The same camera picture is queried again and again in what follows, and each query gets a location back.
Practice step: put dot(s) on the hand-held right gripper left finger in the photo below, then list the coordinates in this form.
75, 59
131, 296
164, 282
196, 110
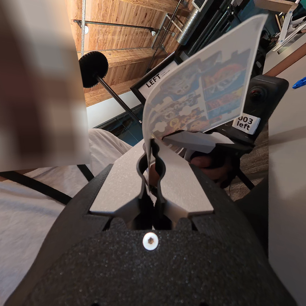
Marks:
114, 188

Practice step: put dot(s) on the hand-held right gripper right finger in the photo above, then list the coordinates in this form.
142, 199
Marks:
184, 191

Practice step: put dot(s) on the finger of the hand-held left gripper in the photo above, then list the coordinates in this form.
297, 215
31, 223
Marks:
198, 142

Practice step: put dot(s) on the colourful lego sticker sheet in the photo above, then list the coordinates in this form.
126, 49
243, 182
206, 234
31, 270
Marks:
203, 71

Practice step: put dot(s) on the blue lego piece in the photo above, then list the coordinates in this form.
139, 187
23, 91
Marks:
300, 83

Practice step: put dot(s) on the person's left hand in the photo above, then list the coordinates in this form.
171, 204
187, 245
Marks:
203, 165

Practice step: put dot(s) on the black framed marker sign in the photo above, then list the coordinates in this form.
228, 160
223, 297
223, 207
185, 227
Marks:
153, 82

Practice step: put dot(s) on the person's white shirt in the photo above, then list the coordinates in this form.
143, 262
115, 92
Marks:
24, 215

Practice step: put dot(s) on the black ribbed disc on rod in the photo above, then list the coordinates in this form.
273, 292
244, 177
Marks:
93, 69

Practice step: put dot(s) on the metal spiral ventilation duct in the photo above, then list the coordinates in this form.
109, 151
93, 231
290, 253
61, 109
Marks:
188, 26

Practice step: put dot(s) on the black ceiling rail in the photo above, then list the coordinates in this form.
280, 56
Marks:
114, 24

